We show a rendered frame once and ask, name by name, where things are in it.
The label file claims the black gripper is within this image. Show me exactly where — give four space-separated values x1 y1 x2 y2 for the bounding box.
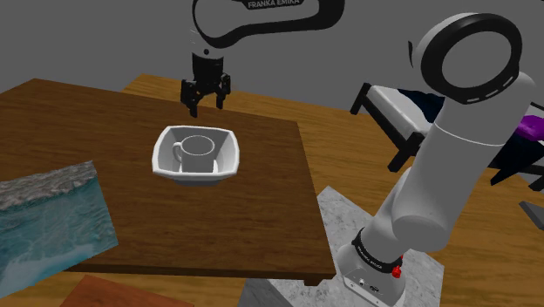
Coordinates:
180 51 233 119

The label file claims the white mug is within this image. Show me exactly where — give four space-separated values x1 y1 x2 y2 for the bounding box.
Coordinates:
171 134 217 174

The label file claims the white square bowl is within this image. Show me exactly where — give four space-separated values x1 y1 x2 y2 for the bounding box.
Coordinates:
151 124 242 187

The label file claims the brown wooden table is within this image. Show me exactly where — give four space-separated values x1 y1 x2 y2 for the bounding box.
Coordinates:
0 78 337 287

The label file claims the grey marble robot stand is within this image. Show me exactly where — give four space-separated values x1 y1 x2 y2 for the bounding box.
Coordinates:
237 185 445 307

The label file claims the black framed bed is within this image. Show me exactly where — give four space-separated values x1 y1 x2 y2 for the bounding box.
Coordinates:
349 81 544 193

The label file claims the blue water patterned block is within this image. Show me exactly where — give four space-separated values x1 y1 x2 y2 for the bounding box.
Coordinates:
0 160 119 299

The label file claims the reddish brown flat block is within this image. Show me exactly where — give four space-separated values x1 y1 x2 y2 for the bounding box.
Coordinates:
58 274 195 307

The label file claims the grey flat slab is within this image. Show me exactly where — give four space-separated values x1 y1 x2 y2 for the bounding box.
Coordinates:
518 200 544 233

